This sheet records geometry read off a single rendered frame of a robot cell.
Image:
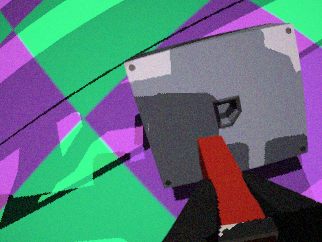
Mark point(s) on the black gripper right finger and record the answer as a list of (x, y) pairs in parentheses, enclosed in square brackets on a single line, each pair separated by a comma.
[(297, 217)]

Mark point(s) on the grey sloped panel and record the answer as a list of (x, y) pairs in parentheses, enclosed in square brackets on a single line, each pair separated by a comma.
[(244, 85)]

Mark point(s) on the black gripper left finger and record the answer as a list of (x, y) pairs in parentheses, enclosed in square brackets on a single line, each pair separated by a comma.
[(197, 222)]

